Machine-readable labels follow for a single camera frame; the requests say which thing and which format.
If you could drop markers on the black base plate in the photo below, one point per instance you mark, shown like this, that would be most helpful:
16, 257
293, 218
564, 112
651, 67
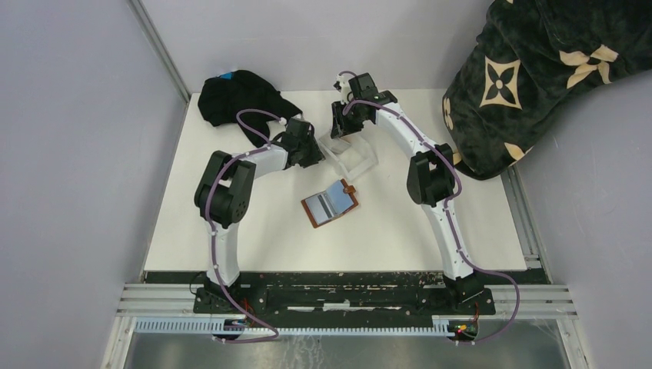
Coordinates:
343, 299

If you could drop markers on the black patterned blanket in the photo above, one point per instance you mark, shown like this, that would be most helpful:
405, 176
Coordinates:
530, 59

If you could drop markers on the brown leather card holder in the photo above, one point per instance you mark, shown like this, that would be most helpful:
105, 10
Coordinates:
341, 198

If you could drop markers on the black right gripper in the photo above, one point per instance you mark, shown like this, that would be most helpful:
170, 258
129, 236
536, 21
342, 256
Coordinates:
339, 126

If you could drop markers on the aluminium rail frame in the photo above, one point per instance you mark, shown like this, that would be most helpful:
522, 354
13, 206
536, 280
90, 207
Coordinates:
521, 318

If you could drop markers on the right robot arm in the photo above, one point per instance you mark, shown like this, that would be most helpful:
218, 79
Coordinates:
432, 183

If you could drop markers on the clear acrylic card box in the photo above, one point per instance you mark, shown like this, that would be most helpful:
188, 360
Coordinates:
350, 156

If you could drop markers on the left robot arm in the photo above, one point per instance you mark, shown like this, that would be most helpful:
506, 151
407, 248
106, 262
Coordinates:
224, 191

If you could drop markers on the black cloth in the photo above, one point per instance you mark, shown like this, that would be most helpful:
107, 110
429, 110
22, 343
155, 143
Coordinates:
224, 96

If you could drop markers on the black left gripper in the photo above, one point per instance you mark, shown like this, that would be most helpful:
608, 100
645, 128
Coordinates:
317, 154

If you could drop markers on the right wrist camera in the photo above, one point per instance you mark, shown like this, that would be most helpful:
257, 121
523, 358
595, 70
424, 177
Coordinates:
341, 85

